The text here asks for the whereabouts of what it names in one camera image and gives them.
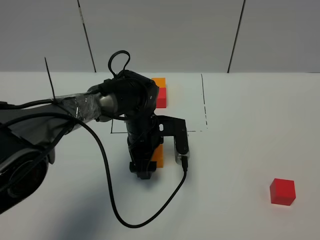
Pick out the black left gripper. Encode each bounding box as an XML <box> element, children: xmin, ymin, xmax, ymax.
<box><xmin>125</xmin><ymin>113</ymin><xmax>163</xmax><ymax>180</ymax></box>

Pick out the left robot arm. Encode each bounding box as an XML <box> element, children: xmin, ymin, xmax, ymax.
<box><xmin>0</xmin><ymin>70</ymin><xmax>160</xmax><ymax>212</ymax></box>

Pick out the red template block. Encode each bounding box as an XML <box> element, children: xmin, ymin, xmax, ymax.
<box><xmin>156</xmin><ymin>87</ymin><xmax>167</xmax><ymax>109</ymax></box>

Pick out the orange template block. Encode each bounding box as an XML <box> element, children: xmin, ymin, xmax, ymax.
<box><xmin>152</xmin><ymin>77</ymin><xmax>166</xmax><ymax>88</ymax></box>

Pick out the black left camera cable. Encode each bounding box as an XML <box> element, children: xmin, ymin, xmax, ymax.
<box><xmin>0</xmin><ymin>50</ymin><xmax>188</xmax><ymax>229</ymax></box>

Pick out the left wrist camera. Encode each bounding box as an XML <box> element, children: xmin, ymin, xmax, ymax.
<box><xmin>157</xmin><ymin>115</ymin><xmax>190</xmax><ymax>170</ymax></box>

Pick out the black cable tie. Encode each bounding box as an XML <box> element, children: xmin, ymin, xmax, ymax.
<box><xmin>44</xmin><ymin>57</ymin><xmax>57</xmax><ymax>102</ymax></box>

